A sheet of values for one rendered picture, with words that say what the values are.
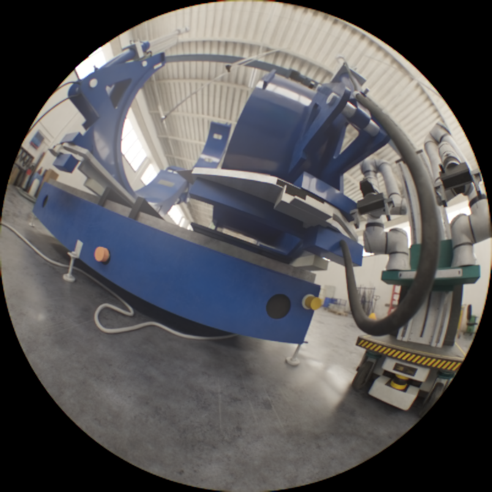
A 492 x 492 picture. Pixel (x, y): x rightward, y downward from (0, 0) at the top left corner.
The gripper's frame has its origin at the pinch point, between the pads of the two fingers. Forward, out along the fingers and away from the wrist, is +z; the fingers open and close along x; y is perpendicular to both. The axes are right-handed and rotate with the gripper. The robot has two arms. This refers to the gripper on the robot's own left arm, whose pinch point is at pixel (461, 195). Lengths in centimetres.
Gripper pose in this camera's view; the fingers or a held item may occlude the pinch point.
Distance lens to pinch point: 59.0
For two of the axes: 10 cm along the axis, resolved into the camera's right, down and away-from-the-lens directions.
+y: -7.3, -6.8, -0.6
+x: 1.3, -0.5, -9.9
